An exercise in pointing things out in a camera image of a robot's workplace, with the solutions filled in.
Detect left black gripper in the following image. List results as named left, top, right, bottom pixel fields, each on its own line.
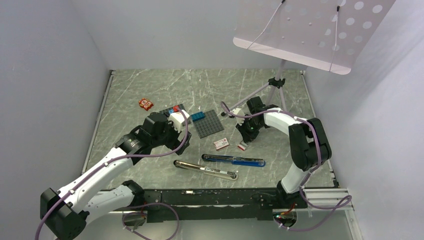
left=151, top=112, right=191, bottom=155

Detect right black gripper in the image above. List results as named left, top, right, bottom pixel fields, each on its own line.
left=236, top=117, right=264, bottom=144

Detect red white staple box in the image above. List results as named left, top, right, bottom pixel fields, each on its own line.
left=213, top=137, right=230, bottom=151

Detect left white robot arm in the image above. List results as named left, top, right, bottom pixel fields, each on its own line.
left=34, top=108, right=191, bottom=240

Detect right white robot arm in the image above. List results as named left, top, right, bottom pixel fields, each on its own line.
left=231, top=96, right=332, bottom=208

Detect dark teal building brick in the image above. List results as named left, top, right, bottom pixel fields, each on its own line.
left=190, top=111, right=205, bottom=122

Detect right grey building baseplate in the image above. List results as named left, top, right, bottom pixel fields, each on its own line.
left=193, top=109, right=224, bottom=139

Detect grey building baseplate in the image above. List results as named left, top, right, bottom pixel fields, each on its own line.
left=193, top=109, right=224, bottom=139
left=159, top=104, right=185, bottom=118

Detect left grey building baseplate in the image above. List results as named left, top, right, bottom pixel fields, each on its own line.
left=159, top=104, right=185, bottom=118

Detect red owl toy block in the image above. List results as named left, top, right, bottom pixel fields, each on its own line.
left=138, top=98, right=154, bottom=111

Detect lavender music stand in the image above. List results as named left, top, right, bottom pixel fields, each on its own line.
left=220, top=0, right=397, bottom=117

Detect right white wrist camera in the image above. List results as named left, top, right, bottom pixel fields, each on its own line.
left=230, top=107, right=245, bottom=126

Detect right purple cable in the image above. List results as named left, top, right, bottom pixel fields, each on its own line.
left=220, top=100, right=352, bottom=232

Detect purple cable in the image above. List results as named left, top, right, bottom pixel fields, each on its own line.
left=220, top=100, right=352, bottom=232
left=34, top=107, right=191, bottom=240

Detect black aluminium base frame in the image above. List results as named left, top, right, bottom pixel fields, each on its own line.
left=61, top=188, right=355, bottom=229

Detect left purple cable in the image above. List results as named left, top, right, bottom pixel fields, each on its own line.
left=34, top=107, right=191, bottom=240

